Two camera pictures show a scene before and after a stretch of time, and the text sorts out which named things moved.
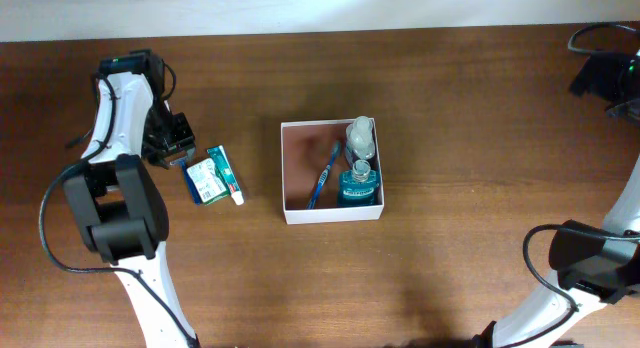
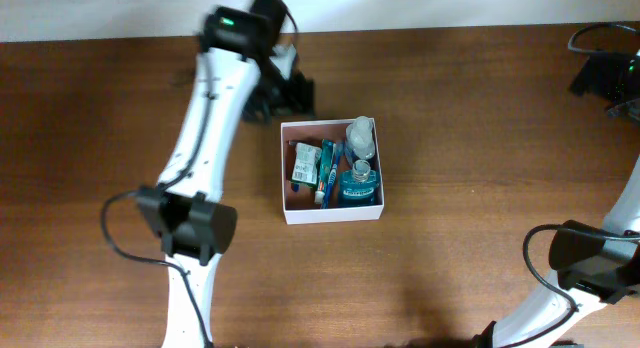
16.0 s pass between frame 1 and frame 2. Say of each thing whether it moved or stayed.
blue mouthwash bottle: stayed
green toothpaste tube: moved
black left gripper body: moved
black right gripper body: stayed
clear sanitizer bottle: stayed
